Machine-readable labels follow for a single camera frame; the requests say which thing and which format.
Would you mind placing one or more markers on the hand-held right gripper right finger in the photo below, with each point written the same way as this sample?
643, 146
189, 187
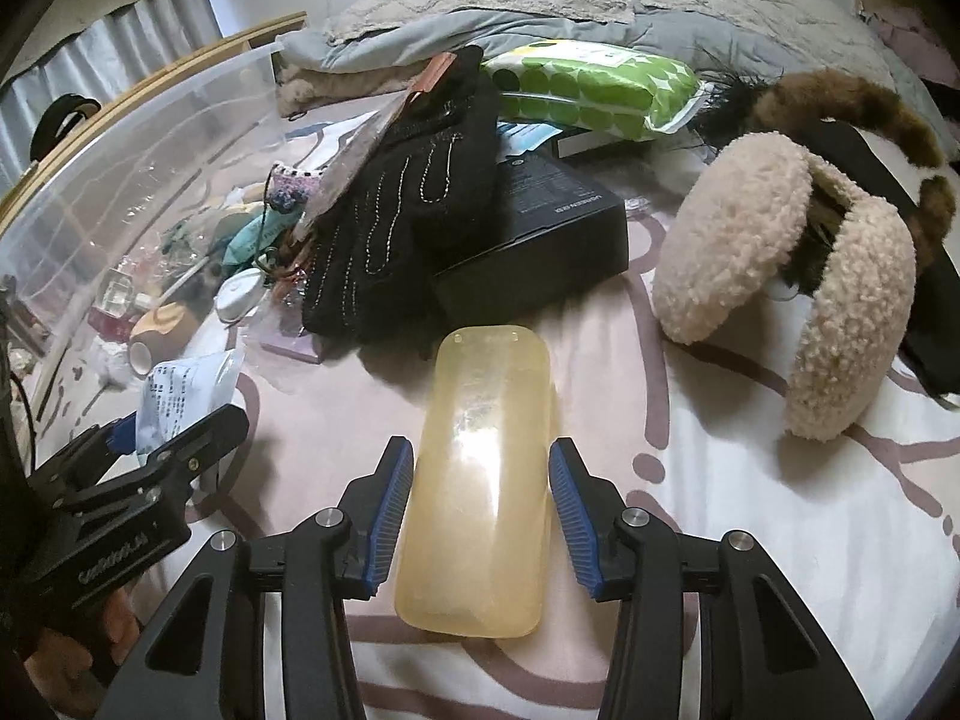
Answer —
574, 517

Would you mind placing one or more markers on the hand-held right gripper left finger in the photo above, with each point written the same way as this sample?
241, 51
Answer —
390, 517

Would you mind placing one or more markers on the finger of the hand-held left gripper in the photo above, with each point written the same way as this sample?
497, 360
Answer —
120, 436
202, 442

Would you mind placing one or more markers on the white printed plastic packet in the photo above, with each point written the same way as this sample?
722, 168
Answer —
187, 390

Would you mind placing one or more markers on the yellowed translucent phone case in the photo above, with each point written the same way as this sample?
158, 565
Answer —
480, 465

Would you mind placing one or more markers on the clear plastic storage bin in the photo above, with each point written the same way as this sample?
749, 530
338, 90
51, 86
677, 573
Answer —
150, 142

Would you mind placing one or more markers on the person's left hand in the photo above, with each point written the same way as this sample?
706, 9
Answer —
112, 619

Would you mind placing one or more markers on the crumpled white plastic bag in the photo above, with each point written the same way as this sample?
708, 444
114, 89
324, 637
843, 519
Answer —
116, 367

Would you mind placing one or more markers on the small white roll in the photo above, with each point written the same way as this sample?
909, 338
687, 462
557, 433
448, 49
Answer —
142, 358

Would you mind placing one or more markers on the round wooden box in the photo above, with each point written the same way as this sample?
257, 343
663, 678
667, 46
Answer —
161, 322

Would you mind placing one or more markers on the purple card packet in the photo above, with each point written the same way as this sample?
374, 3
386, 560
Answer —
292, 345

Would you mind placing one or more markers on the white rounded gadget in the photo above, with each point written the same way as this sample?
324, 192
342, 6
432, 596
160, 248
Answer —
240, 296

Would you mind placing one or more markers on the teal cloth pouch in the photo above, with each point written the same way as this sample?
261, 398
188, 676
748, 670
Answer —
251, 240

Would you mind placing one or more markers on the purple knitted pouch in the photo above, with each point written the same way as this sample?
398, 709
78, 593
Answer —
289, 187

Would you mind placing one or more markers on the black cardboard box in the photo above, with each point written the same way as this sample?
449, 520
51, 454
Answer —
555, 240

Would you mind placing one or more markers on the black knit glove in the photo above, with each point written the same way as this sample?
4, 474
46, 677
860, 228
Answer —
405, 225

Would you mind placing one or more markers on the beige fleece earmuffs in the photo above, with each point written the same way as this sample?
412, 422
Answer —
720, 255

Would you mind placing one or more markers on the black headband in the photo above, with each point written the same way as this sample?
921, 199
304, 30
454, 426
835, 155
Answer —
56, 109

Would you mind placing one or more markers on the thin black box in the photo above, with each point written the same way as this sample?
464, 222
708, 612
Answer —
600, 144

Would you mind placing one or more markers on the beige folded blanket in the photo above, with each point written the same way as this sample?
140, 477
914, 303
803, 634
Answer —
337, 86

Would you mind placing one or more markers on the light blue printed card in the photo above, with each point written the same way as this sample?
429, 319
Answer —
525, 139

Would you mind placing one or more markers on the grey curtain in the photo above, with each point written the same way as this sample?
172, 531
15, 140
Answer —
150, 15

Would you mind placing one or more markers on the green dotted packet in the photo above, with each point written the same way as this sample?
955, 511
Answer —
592, 90

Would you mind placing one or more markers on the black feather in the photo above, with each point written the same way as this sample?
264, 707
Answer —
739, 97

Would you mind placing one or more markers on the grey blanket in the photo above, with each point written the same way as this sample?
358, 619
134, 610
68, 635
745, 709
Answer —
660, 34

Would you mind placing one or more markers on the brown fur earmuffs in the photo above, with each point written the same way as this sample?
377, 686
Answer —
862, 94

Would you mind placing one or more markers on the pink quilt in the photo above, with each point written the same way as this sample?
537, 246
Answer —
922, 37

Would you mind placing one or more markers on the wooden bed rail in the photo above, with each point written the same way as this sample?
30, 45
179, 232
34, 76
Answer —
262, 30

